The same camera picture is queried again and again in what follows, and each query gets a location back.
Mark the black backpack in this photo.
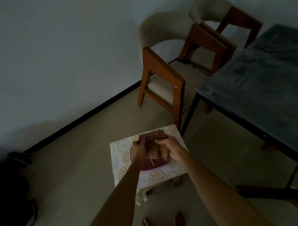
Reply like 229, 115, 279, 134
0, 151, 38, 226

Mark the person's right forearm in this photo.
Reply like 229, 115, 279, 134
177, 149, 273, 226

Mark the brown checkered cleaning cloth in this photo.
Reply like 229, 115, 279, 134
138, 129, 172, 167

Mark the black dining table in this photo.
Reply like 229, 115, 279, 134
180, 23, 298, 189

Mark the person's left hand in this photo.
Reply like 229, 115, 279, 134
131, 139, 147, 166

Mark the person's left forearm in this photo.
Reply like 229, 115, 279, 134
89, 160, 146, 226

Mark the circle-pattern placemat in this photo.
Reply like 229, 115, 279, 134
110, 124, 189, 187

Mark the person's right hand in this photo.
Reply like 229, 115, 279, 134
155, 134, 186, 162

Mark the purple plastic basket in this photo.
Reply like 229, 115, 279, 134
130, 142, 174, 172

